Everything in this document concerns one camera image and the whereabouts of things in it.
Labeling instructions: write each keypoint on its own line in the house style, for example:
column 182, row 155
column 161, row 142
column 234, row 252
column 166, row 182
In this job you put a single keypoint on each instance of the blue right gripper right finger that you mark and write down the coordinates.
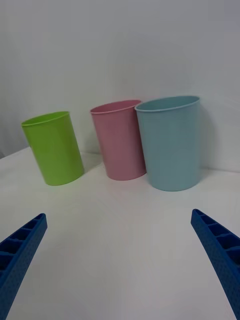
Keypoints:
column 220, row 252

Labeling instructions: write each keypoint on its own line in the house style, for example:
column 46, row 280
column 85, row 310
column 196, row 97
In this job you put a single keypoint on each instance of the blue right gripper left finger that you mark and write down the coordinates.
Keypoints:
column 17, row 257

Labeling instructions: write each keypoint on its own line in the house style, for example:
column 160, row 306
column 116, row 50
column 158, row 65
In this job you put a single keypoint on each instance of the green plastic waste bin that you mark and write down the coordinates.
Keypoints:
column 56, row 152

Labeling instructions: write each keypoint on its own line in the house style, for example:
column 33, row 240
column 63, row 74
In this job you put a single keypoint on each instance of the pale blue plastic waste bin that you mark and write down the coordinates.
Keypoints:
column 172, row 147

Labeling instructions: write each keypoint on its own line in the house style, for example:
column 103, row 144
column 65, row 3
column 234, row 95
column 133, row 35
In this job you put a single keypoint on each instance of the pink plastic waste bin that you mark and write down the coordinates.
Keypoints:
column 120, row 142

